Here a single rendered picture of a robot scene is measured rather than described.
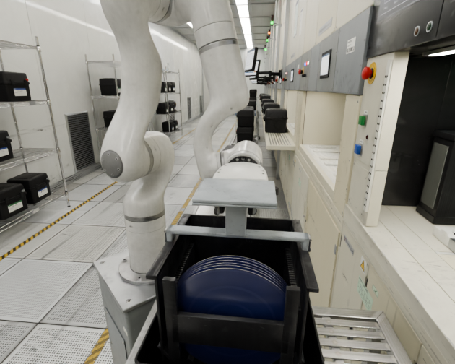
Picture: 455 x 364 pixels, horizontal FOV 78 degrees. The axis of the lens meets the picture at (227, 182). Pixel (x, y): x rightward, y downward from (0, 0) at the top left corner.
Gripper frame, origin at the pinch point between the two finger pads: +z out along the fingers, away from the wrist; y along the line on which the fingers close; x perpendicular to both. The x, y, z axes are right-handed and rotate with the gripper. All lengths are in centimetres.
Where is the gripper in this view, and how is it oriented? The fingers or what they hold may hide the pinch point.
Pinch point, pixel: (237, 201)
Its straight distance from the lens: 45.3
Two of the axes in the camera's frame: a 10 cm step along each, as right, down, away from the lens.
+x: 0.1, -9.5, -3.2
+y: -9.9, -0.4, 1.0
